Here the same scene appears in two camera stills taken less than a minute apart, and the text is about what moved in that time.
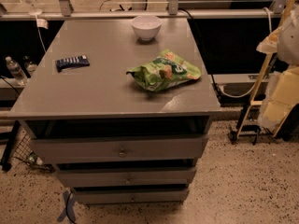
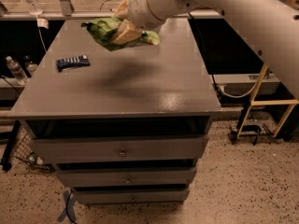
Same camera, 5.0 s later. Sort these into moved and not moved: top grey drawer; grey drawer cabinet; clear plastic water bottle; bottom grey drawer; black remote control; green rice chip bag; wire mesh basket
Moved: green rice chip bag
Not moved: clear plastic water bottle; black remote control; wire mesh basket; bottom grey drawer; top grey drawer; grey drawer cabinet
